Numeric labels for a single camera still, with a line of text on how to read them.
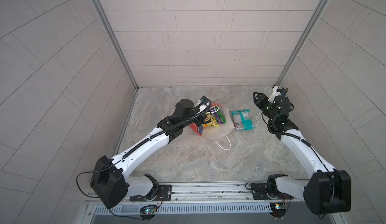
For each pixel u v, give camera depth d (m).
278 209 0.68
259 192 0.71
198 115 0.46
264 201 0.69
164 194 0.71
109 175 0.38
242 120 0.94
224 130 0.83
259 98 0.71
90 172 0.38
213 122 0.85
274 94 0.70
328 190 0.39
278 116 0.59
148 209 0.64
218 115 0.86
